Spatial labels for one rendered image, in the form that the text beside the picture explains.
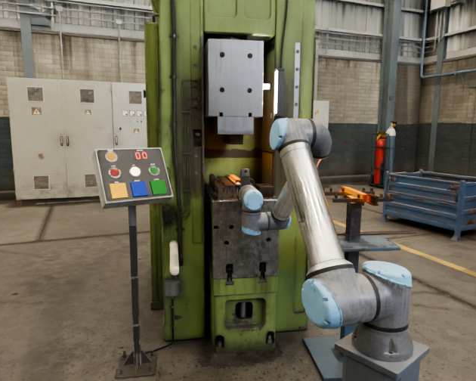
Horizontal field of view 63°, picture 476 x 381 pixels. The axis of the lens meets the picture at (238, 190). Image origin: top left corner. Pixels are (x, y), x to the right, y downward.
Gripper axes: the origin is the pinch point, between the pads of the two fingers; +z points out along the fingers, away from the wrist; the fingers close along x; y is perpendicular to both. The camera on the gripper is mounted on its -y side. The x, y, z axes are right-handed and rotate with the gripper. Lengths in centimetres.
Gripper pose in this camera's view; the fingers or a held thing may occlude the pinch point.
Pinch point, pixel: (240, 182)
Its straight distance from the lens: 214.8
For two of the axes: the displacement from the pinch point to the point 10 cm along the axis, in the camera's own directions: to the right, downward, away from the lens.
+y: -0.1, 9.8, 1.9
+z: -1.7, -1.9, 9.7
